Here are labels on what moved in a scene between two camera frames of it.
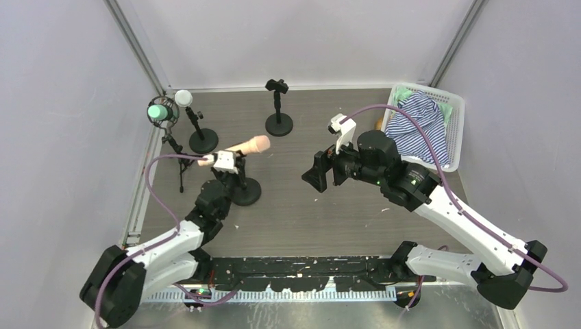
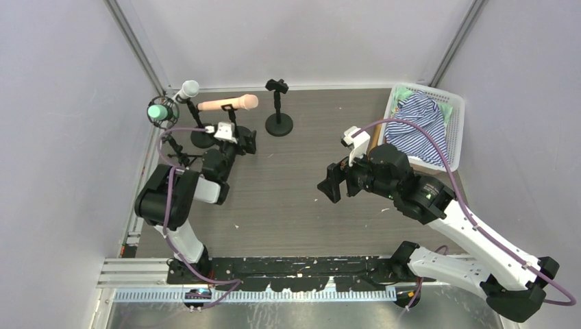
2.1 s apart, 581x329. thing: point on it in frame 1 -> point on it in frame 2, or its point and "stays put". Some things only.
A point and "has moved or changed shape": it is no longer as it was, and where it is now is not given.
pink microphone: [255, 144] has moved or changed shape
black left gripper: [238, 164] -> [244, 140]
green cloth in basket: [401, 92] stays put
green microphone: [157, 112] stays put
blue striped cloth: [405, 133] stays put
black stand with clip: [278, 125] stays put
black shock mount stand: [247, 190] -> [246, 138]
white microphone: [183, 98] -> [190, 89]
